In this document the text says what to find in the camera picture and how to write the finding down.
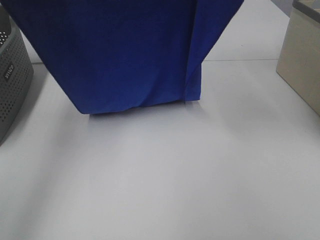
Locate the blue microfibre towel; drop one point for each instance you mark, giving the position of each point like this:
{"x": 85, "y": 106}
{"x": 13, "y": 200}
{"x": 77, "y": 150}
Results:
{"x": 113, "y": 55}

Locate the beige storage box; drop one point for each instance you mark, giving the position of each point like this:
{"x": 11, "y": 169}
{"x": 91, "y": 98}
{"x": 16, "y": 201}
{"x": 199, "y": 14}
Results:
{"x": 299, "y": 60}

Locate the grey perforated plastic basket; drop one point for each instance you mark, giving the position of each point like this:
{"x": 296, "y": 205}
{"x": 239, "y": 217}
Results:
{"x": 16, "y": 72}

